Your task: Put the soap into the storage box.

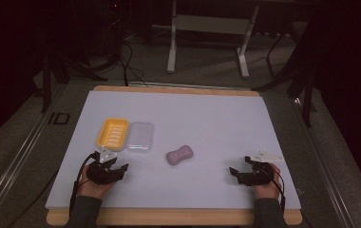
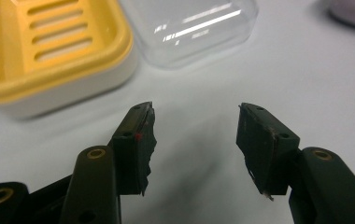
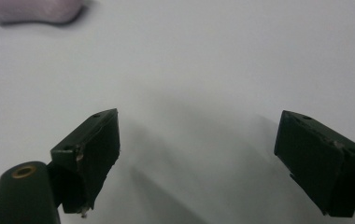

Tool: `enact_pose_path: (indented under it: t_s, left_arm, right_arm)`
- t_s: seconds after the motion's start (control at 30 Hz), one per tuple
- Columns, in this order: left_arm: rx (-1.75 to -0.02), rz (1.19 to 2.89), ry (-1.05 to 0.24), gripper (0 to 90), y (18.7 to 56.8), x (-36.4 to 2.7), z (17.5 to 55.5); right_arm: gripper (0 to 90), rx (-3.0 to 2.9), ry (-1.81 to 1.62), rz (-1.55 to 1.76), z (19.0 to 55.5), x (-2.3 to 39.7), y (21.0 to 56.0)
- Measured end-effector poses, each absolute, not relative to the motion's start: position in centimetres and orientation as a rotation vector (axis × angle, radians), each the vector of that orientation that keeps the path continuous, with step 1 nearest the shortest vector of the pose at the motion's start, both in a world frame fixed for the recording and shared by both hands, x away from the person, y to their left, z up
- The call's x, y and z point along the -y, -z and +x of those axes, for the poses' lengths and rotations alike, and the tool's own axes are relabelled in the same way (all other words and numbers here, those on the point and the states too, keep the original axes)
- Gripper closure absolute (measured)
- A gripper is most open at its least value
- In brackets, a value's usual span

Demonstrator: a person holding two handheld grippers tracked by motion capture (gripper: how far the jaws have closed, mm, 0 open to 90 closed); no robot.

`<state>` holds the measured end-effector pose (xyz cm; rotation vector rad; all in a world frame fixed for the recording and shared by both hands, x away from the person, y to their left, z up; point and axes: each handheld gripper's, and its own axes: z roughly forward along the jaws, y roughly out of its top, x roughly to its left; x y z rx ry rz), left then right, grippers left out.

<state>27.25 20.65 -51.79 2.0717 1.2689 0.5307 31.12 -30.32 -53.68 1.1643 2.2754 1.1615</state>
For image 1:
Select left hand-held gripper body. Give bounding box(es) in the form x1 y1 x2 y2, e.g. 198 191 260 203
86 147 124 186

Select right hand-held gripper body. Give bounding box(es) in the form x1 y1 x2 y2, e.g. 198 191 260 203
237 150 285 187

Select yellow soap dish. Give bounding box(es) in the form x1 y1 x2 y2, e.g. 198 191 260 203
96 117 130 152

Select clear plastic soap dish lid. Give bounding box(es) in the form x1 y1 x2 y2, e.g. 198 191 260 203
125 122 155 153

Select pink soap bar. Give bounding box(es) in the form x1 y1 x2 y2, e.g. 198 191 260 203
165 144 194 166

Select person's left hand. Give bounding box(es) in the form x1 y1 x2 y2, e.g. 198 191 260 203
76 172 117 200

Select person's right hand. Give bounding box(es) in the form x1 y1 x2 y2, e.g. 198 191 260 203
253 162 283 200

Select white table mat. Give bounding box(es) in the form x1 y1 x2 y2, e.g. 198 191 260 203
45 89 302 210

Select black tripod stand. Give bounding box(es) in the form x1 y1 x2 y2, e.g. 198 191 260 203
254 18 317 128

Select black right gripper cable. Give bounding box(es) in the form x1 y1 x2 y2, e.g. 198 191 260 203
262 166 287 214

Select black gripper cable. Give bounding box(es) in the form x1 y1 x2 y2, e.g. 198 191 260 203
262 166 287 214
68 151 101 217

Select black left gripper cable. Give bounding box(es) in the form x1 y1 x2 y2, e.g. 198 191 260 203
68 151 101 217

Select metal floor rail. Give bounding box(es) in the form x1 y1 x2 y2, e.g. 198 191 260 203
292 97 358 228
0 85 70 228

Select black floor cables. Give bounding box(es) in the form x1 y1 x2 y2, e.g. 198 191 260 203
105 34 149 88

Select white metal desk frame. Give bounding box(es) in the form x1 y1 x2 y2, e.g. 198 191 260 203
166 0 260 80

